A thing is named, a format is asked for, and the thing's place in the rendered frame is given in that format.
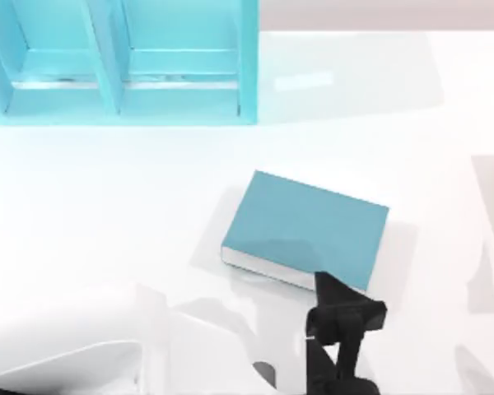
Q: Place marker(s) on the teal book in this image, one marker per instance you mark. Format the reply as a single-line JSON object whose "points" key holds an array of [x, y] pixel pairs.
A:
{"points": [[300, 222]]}

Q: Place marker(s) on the light blue rack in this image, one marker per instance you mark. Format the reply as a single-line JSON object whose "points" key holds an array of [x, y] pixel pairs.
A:
{"points": [[181, 98]]}

